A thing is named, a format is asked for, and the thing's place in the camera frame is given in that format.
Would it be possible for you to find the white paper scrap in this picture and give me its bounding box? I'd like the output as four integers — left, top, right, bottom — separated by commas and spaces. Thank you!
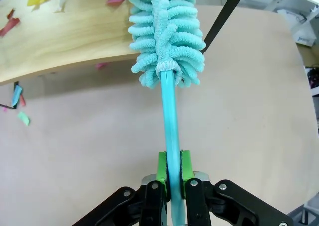
53, 0, 67, 13

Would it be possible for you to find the white printed carton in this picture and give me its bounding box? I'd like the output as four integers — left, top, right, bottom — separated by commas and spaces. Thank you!
276, 8, 317, 47

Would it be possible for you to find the green paper scrap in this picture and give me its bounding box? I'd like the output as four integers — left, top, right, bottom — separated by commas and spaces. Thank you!
17, 111, 30, 126

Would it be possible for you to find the black frame wooden two-tier shelf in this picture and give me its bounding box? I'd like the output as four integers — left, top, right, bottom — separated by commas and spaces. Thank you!
0, 0, 251, 111

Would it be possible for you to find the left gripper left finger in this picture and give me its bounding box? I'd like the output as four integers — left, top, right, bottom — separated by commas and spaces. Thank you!
72, 151, 171, 226

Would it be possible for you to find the blue paper scrap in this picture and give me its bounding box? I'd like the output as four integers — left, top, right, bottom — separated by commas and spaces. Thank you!
11, 85, 23, 108

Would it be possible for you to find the teal microfibre duster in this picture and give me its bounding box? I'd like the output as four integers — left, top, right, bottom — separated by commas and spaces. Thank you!
124, 0, 207, 226

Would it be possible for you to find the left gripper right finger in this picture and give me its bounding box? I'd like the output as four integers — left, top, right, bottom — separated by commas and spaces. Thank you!
180, 150, 294, 226

